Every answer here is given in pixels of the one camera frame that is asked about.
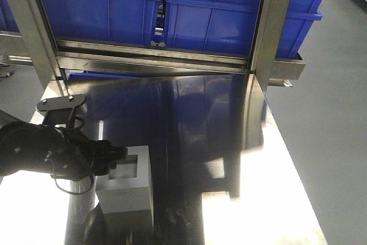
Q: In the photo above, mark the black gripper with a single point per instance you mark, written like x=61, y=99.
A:
x=85, y=157

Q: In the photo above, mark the gray hollow cube base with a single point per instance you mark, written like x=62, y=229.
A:
x=128, y=187

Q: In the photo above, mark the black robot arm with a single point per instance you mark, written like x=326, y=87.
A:
x=35, y=148

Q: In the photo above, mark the blue bin left on shelf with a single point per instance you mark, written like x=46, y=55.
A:
x=126, y=21

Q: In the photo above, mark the blue bin on shelf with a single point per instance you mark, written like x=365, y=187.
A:
x=126, y=21
x=228, y=26

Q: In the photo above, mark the blue bin right on shelf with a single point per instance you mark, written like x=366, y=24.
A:
x=228, y=26

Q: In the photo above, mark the stainless steel shelf rack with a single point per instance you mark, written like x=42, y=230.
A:
x=34, y=44

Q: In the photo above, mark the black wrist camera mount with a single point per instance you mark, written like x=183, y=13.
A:
x=63, y=111

